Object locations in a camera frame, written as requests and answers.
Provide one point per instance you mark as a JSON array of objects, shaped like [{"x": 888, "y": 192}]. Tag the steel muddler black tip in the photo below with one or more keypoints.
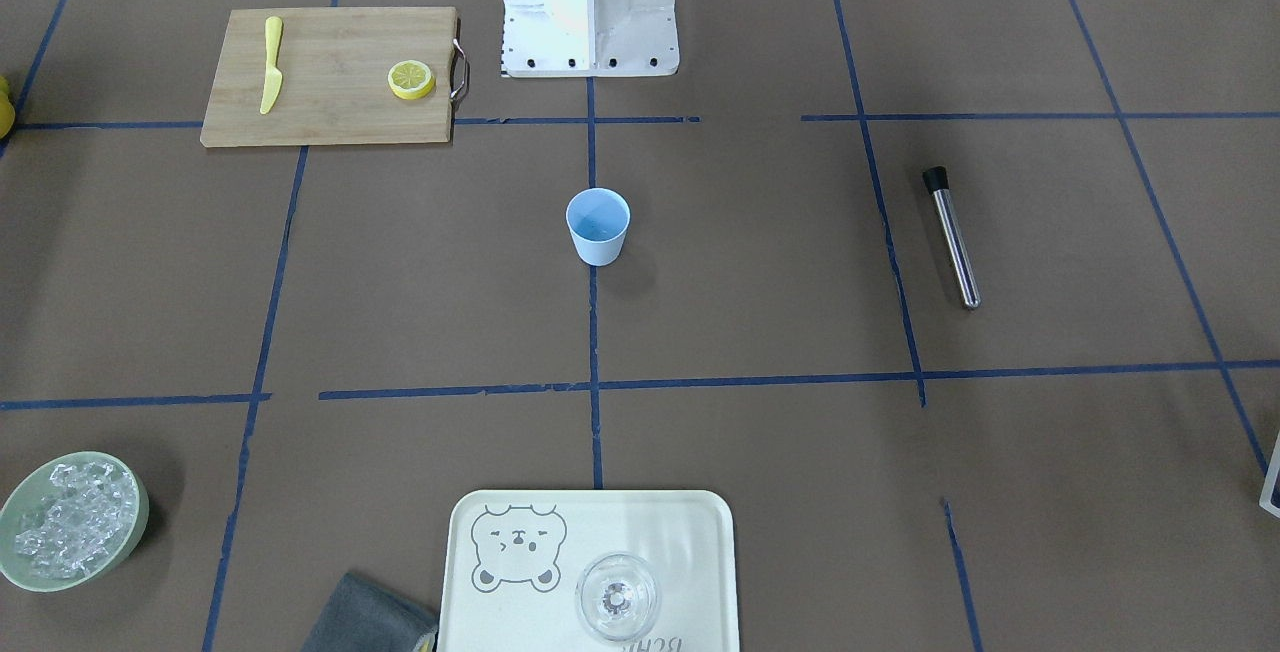
[{"x": 935, "y": 179}]

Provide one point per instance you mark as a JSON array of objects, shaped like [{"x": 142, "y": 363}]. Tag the light blue paper cup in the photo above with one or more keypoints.
[{"x": 597, "y": 220}]

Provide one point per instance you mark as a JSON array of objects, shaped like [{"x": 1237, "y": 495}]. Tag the lemon half on board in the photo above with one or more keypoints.
[{"x": 411, "y": 80}]

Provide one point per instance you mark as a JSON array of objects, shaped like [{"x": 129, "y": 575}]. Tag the cream bear tray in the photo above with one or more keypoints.
[{"x": 514, "y": 559}]

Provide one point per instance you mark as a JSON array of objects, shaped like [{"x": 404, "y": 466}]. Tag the clear wine glass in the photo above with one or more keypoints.
[{"x": 618, "y": 598}]

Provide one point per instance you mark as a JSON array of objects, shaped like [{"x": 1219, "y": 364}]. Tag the bamboo cutting board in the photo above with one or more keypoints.
[{"x": 335, "y": 63}]

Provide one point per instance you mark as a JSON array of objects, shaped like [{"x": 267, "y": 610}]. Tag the grey folded cloth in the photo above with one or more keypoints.
[{"x": 363, "y": 616}]

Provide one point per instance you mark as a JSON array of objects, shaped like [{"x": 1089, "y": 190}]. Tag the yellow plastic knife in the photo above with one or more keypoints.
[{"x": 273, "y": 75}]

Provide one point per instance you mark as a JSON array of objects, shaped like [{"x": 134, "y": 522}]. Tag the green bowl of ice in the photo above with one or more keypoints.
[{"x": 71, "y": 521}]

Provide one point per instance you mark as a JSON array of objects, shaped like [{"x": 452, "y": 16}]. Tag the whole yellow lemons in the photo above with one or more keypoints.
[{"x": 8, "y": 113}]

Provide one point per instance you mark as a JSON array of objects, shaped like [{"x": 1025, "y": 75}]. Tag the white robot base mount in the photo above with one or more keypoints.
[{"x": 589, "y": 39}]

